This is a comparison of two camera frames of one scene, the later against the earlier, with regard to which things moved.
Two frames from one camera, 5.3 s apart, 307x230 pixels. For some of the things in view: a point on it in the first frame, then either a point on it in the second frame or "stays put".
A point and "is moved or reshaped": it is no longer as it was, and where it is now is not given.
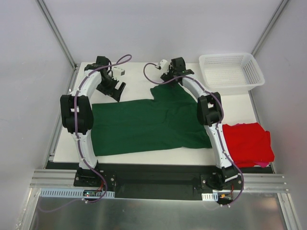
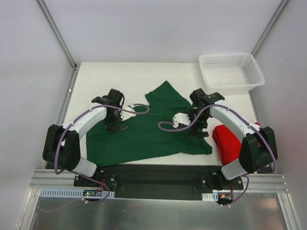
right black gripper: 168,76 → 197,132
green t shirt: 169,121 is moved or reshaped
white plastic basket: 230,74 stays put
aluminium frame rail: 251,182 stays put
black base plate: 162,180 stays put
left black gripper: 111,86 → 115,127
